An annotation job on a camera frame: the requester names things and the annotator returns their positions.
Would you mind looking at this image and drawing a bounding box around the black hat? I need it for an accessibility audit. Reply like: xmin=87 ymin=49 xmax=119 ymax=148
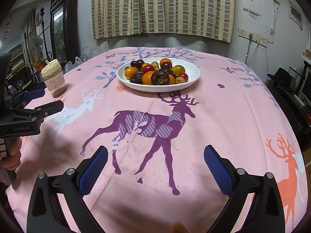
xmin=267 ymin=67 xmax=295 ymax=93

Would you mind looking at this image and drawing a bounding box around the person's right hand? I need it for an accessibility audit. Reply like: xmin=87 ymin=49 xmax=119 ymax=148
xmin=171 ymin=222 xmax=190 ymax=233

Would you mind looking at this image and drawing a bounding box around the white wall electrical box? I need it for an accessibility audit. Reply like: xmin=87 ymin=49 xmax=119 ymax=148
xmin=288 ymin=1 xmax=303 ymax=30

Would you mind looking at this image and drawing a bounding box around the black media stand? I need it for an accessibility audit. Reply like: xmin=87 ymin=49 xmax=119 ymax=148
xmin=267 ymin=80 xmax=311 ymax=151

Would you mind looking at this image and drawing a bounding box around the computer monitor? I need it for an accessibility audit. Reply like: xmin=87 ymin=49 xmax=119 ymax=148
xmin=298 ymin=72 xmax=311 ymax=103

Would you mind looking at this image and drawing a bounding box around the white power cable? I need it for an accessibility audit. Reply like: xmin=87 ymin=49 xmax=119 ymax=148
xmin=239 ymin=38 xmax=258 ymax=62

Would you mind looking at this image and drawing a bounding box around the person's left hand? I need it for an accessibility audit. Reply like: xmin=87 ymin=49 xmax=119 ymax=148
xmin=1 ymin=137 xmax=23 ymax=171

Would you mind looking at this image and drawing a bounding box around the beige checked curtain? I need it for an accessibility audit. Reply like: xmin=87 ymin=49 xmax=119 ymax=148
xmin=92 ymin=0 xmax=144 ymax=39
xmin=142 ymin=0 xmax=236 ymax=43

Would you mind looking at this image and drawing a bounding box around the glass jar with cream lid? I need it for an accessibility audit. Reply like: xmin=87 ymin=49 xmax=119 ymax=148
xmin=41 ymin=59 xmax=66 ymax=98

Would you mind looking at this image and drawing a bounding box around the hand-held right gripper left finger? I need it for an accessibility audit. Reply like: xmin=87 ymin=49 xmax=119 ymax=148
xmin=27 ymin=145 xmax=109 ymax=233

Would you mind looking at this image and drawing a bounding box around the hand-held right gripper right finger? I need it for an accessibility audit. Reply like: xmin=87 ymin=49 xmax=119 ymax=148
xmin=204 ymin=145 xmax=285 ymax=233

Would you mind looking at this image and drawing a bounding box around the standing fan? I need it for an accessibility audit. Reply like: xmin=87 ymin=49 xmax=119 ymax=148
xmin=29 ymin=34 xmax=45 ymax=65

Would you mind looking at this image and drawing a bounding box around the large orange mandarin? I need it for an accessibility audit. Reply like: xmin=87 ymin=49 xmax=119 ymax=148
xmin=142 ymin=71 xmax=156 ymax=85

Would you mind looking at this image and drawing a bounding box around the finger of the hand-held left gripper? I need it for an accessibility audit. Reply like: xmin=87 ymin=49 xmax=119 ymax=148
xmin=11 ymin=100 xmax=64 ymax=122
xmin=5 ymin=89 xmax=46 ymax=103

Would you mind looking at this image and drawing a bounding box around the white plate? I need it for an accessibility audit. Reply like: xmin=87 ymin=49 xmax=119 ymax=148
xmin=116 ymin=57 xmax=201 ymax=93

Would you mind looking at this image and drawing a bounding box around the white plastic bag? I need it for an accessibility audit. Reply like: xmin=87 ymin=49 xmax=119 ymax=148
xmin=63 ymin=57 xmax=83 ymax=74

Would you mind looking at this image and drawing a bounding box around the dark wooden cabinet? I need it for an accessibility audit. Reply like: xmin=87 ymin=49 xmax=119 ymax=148
xmin=50 ymin=0 xmax=79 ymax=65

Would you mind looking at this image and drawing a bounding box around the pink printed tablecloth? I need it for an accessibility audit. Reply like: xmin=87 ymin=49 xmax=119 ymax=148
xmin=5 ymin=46 xmax=308 ymax=233

